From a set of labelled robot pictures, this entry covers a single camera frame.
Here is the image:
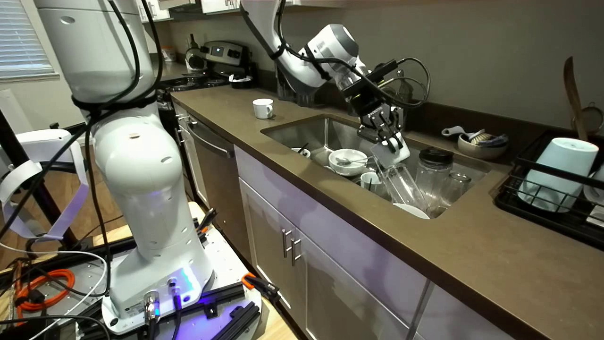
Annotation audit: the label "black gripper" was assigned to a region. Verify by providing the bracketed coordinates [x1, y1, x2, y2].
[341, 78, 405, 153]

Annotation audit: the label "stainless steel sink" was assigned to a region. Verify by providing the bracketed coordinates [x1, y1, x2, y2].
[260, 114, 515, 223]

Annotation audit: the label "small white mug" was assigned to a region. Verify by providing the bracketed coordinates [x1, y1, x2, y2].
[251, 97, 277, 121]

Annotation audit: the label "white bowl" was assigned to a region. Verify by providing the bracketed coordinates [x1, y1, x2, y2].
[326, 148, 370, 178]

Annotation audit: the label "small white cup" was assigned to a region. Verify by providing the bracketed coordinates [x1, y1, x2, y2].
[358, 168, 385, 195]

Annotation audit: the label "clear glass tumbler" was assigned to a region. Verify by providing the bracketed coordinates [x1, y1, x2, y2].
[377, 165, 436, 216]

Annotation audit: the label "white plastic scoop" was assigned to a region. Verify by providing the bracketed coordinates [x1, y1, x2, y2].
[439, 125, 468, 140]

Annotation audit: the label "clear jar with black lid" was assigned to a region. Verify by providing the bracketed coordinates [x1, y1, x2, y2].
[413, 148, 472, 206]

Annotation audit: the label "grey round dish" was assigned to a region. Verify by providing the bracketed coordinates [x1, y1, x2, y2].
[456, 129, 509, 159]

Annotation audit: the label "grey lower kitchen cabinet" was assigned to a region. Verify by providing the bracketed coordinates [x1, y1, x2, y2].
[232, 146, 517, 340]

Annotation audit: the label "stainless dishwasher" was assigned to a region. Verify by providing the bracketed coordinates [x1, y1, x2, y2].
[173, 104, 239, 257]

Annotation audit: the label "robot mounting platform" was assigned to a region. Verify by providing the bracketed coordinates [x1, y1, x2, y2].
[100, 204, 298, 340]

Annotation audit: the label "dark kettle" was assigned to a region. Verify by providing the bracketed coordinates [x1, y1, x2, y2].
[183, 34, 207, 72]

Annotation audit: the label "round mesh strainer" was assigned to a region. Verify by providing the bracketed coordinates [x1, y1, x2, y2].
[577, 104, 604, 138]

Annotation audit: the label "white upper cabinet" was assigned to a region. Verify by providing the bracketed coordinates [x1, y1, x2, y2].
[134, 0, 249, 25]

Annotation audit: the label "black tripod leg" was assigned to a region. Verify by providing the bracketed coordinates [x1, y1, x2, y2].
[0, 112, 85, 253]

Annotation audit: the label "window blinds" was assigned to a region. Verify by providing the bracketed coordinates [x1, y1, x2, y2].
[0, 0, 56, 82]

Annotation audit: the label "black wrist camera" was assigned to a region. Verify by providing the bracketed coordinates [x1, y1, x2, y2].
[366, 57, 404, 83]

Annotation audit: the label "black wire dish rack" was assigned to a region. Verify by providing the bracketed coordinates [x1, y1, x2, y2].
[494, 129, 604, 252]

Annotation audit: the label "black aluminium rail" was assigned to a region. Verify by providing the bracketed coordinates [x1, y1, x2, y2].
[211, 301, 264, 340]
[196, 282, 247, 312]

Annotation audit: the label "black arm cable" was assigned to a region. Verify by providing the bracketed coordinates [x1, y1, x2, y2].
[69, 0, 170, 123]

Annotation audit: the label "white cable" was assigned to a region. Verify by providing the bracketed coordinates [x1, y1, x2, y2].
[0, 248, 109, 333]

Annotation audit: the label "white plastic frame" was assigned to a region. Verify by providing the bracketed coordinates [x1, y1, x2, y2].
[0, 129, 94, 244]

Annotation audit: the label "orange cable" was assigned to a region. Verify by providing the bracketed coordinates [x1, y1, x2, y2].
[13, 269, 77, 318]

